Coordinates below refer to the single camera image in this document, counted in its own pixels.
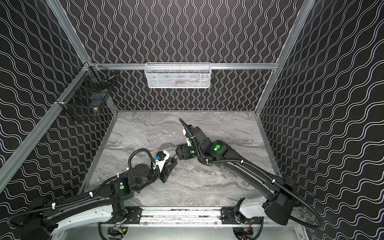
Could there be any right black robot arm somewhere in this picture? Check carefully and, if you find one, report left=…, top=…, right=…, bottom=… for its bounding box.
left=176, top=127, right=295, bottom=226

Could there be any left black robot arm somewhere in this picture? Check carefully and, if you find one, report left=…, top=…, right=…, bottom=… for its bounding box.
left=20, top=152, right=178, bottom=240

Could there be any brass padlock in basket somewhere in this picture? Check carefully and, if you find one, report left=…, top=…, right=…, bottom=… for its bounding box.
left=93, top=108, right=100, bottom=118

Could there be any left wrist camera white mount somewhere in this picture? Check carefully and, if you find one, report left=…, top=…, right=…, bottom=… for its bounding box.
left=153, top=151, right=170, bottom=173

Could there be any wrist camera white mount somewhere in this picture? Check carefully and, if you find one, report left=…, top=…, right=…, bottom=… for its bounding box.
left=153, top=151, right=170, bottom=173
left=183, top=129, right=192, bottom=147

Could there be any right black corrugated cable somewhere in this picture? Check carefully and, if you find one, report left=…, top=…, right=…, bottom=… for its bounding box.
left=178, top=117, right=326, bottom=231

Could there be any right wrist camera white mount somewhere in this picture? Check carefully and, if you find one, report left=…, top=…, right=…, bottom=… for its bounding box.
left=183, top=129, right=192, bottom=147

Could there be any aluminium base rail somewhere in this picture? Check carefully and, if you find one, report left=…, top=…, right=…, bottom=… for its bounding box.
left=116, top=207, right=262, bottom=227

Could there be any white mesh wall basket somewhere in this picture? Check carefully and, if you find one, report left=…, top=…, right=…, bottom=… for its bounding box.
left=145, top=62, right=212, bottom=89

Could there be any black wire wall basket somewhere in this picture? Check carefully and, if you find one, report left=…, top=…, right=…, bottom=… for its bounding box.
left=59, top=66, right=118, bottom=122

